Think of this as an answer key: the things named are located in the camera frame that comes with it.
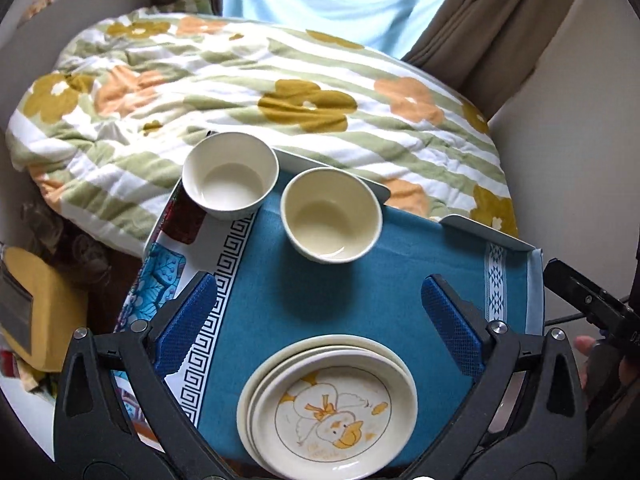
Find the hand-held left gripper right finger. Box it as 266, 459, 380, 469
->
421, 274, 588, 480

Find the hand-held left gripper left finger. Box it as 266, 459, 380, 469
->
52, 271, 218, 480

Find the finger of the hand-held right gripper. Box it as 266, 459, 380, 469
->
543, 258, 626, 333

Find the plain white plate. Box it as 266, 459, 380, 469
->
236, 334, 404, 479

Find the duck print plate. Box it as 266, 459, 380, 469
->
248, 351, 419, 480

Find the person's right hand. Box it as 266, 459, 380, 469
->
574, 336, 640, 398

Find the dark floral cloth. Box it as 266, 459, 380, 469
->
20, 199, 143, 306

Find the blue patterned table cloth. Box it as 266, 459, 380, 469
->
114, 187, 544, 480

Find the white round bowl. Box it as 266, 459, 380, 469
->
181, 131, 280, 221

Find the cream round bowl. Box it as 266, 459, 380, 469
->
280, 167, 384, 264

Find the floral striped duvet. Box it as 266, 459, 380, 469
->
5, 7, 519, 257

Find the grey headboard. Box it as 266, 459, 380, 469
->
0, 0, 101, 161

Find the green pillow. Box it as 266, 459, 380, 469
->
169, 0, 222, 17

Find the small plush toy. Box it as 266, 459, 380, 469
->
24, 0, 55, 20

